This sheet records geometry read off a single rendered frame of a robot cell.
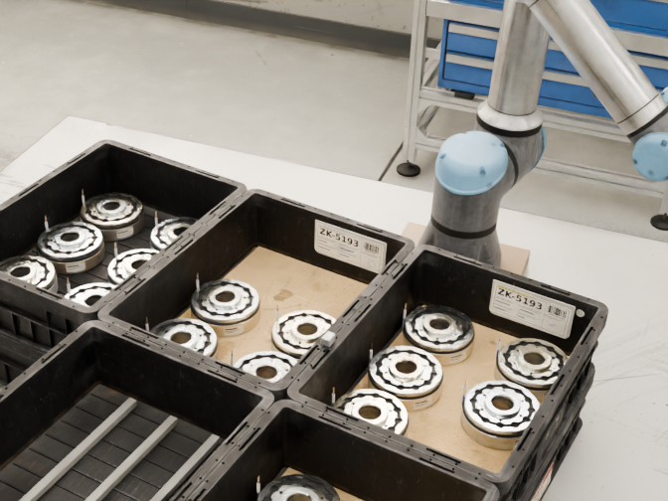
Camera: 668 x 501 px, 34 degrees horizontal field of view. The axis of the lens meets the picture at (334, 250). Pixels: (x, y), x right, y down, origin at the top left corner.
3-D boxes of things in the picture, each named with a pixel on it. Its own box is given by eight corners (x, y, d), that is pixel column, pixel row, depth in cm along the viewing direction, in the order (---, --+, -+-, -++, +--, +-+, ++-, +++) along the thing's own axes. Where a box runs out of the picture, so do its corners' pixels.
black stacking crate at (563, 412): (415, 305, 173) (419, 246, 167) (596, 370, 162) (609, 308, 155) (281, 462, 145) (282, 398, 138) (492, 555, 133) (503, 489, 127)
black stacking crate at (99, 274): (110, 197, 197) (104, 140, 190) (250, 247, 185) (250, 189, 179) (-56, 314, 168) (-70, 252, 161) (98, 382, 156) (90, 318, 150)
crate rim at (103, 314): (251, 198, 180) (251, 185, 178) (418, 253, 168) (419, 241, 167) (92, 330, 151) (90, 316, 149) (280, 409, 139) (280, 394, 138)
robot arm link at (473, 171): (417, 217, 191) (424, 148, 183) (453, 185, 201) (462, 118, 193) (479, 241, 186) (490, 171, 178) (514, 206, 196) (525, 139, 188)
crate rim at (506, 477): (418, 253, 168) (419, 241, 167) (609, 318, 157) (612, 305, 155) (280, 409, 139) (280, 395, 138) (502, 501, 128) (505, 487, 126)
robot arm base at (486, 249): (424, 230, 206) (429, 184, 200) (505, 245, 203) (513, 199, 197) (408, 274, 194) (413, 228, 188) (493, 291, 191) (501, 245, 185)
